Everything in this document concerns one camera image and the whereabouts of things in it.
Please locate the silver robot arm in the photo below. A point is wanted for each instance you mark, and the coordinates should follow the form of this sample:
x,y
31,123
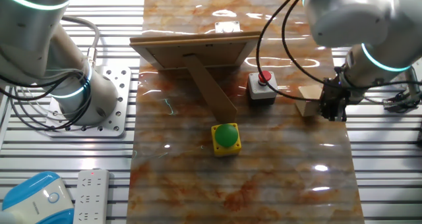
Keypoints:
x,y
362,16

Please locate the orange marble pattern mat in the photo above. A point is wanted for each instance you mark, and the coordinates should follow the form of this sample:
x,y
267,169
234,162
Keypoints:
x,y
148,184

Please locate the white power strip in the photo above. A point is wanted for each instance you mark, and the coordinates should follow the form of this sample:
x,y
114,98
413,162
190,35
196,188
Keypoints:
x,y
90,197

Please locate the light wooden block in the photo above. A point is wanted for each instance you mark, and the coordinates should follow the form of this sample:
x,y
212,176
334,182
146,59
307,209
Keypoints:
x,y
308,100

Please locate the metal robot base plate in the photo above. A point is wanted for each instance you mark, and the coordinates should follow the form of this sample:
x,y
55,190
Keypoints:
x,y
110,120

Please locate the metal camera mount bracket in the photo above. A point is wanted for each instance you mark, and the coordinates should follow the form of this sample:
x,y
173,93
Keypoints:
x,y
390,102

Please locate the wooden picture frame stand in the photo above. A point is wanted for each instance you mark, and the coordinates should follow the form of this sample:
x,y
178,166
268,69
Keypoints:
x,y
171,54

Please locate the green button yellow box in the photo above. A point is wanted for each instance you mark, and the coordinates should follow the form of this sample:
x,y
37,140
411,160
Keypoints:
x,y
225,136

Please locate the blue white plastic device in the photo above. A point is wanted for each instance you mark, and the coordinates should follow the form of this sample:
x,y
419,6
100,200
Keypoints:
x,y
33,201

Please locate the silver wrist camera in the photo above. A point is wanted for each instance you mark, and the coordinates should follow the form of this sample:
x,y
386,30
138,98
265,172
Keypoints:
x,y
412,82

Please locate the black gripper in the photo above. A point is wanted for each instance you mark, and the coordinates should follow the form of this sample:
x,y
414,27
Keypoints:
x,y
333,92

